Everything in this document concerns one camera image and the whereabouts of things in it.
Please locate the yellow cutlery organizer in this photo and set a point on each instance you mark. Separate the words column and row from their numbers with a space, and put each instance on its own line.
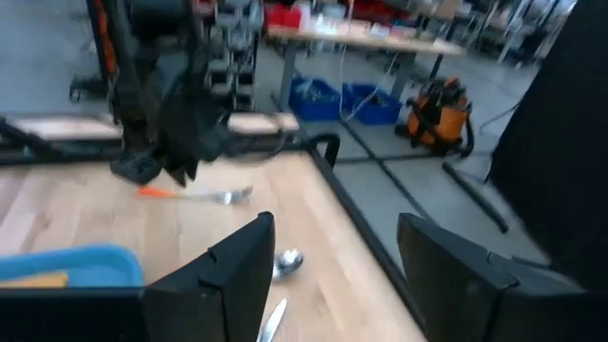
column 33, row 281

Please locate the black post orange stripe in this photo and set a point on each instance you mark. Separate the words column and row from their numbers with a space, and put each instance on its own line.
column 102, row 43

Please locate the black table frame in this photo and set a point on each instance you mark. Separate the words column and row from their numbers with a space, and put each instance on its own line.
column 363, row 228

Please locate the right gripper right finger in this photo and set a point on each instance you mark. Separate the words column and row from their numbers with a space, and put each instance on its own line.
column 456, row 285

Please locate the wooden desk grey legs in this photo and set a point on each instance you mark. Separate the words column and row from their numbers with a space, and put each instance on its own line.
column 361, row 40

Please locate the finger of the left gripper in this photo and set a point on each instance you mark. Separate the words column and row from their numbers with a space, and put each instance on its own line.
column 191, row 168
column 175, row 168

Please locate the red storage boxes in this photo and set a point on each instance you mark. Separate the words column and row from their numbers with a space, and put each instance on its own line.
column 282, row 16

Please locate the black vacuum tube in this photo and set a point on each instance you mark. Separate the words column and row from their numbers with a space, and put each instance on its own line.
column 475, row 197

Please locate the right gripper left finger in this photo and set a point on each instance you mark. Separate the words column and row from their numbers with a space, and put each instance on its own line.
column 228, row 294

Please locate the blue plastic tray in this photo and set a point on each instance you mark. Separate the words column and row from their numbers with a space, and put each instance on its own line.
column 95, row 266

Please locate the black curtain partition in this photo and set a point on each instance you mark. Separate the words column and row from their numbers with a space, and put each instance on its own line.
column 560, row 142

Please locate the orange black shop vacuum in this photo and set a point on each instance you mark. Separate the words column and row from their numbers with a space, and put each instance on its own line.
column 437, row 121

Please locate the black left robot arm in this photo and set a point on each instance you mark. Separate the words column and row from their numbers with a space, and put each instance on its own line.
column 138, row 71

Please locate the blue storage bin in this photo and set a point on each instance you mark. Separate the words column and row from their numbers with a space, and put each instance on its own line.
column 313, row 102
column 375, row 109

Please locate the grey shelving rack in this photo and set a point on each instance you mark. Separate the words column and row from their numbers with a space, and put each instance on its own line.
column 235, row 47

